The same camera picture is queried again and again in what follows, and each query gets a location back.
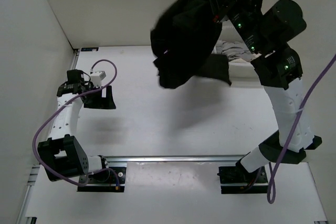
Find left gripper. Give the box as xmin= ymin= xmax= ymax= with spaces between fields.
xmin=83 ymin=85 xmax=116 ymax=110

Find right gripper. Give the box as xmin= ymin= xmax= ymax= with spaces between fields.
xmin=204 ymin=0 xmax=265 ymax=55

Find black trousers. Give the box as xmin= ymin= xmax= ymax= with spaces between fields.
xmin=150 ymin=0 xmax=232 ymax=89

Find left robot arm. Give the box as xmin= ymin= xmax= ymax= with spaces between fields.
xmin=37 ymin=69 xmax=116 ymax=182

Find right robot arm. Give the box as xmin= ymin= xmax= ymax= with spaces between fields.
xmin=221 ymin=0 xmax=322 ymax=182

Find grey garment in basket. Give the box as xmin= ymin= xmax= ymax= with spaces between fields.
xmin=213 ymin=40 xmax=257 ymax=62

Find small dark label sticker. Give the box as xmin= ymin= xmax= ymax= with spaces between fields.
xmin=80 ymin=47 xmax=99 ymax=52

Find white plastic laundry basket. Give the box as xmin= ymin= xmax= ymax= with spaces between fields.
xmin=212 ymin=22 xmax=261 ymax=88

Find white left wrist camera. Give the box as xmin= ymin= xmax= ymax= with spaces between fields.
xmin=89 ymin=71 xmax=106 ymax=88

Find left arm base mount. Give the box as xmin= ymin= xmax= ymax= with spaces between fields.
xmin=77 ymin=162 xmax=127 ymax=193

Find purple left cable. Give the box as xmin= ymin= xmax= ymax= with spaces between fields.
xmin=33 ymin=59 xmax=122 ymax=192

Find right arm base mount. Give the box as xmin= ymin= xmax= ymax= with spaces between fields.
xmin=217 ymin=166 xmax=268 ymax=195

